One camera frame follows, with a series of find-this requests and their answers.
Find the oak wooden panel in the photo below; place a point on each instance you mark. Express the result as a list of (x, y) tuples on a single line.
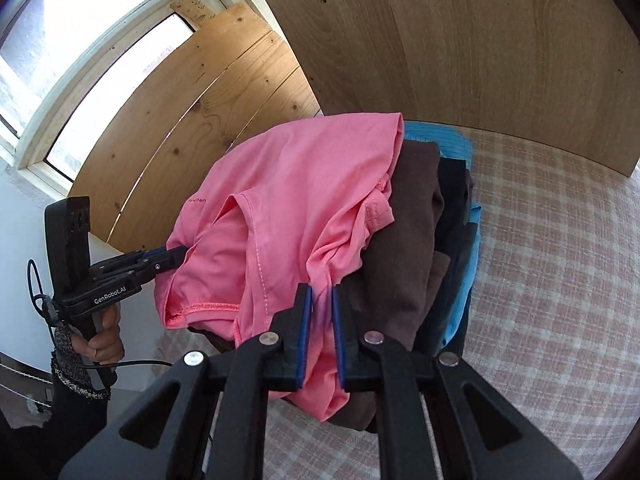
[(450, 35)]

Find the plywood board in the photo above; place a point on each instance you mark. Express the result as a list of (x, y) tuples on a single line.
[(200, 110)]

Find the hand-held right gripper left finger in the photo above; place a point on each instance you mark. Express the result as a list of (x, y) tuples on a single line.
[(305, 340)]

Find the white framed window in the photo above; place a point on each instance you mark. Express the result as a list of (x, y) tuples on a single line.
[(100, 85)]

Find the dark navy folded garment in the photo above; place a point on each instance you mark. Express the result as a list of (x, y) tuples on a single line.
[(452, 210)]

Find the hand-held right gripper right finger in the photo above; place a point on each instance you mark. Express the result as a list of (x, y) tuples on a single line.
[(339, 340)]

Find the brown folded garment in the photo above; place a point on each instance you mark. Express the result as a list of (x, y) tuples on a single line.
[(410, 240)]

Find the pink t-shirt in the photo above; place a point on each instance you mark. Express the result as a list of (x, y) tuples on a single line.
[(300, 185)]

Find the pink plaid table cloth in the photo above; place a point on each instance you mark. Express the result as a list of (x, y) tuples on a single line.
[(550, 285)]

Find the person's left forearm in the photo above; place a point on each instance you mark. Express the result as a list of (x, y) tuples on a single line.
[(65, 435)]

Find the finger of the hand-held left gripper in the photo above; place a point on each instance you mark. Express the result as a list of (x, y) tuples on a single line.
[(169, 261), (150, 256)]

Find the person's left hand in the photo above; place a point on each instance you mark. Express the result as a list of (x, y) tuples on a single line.
[(105, 345)]

